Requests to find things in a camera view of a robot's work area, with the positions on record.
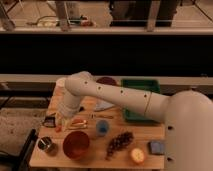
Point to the white soft gripper fingers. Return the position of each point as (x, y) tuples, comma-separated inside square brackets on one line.
[(63, 122)]

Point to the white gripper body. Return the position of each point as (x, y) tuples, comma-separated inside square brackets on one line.
[(66, 112)]

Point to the orange red pepper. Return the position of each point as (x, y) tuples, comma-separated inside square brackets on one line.
[(58, 129)]

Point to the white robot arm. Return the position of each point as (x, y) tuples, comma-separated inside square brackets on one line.
[(187, 116)]

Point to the metal cup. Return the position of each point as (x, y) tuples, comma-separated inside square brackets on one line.
[(46, 145)]

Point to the blue plastic cup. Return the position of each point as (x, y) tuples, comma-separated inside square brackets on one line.
[(102, 127)]

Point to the small dark tin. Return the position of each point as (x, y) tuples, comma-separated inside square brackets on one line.
[(49, 122)]

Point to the yellow banana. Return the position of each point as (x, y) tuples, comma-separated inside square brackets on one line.
[(77, 124)]

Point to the red orange bowl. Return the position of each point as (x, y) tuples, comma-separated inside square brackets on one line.
[(76, 145)]

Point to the grey blue cloth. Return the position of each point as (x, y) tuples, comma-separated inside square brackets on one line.
[(102, 105)]

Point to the purple bowl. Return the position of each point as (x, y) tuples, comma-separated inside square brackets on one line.
[(107, 81)]

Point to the bunch of dark grapes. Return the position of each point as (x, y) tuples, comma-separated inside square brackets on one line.
[(119, 142)]

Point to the green plastic tray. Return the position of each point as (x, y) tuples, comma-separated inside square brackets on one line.
[(141, 84)]

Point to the blue sponge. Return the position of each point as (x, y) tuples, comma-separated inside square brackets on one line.
[(156, 147)]

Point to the black chair frame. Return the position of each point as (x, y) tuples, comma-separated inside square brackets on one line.
[(19, 159)]

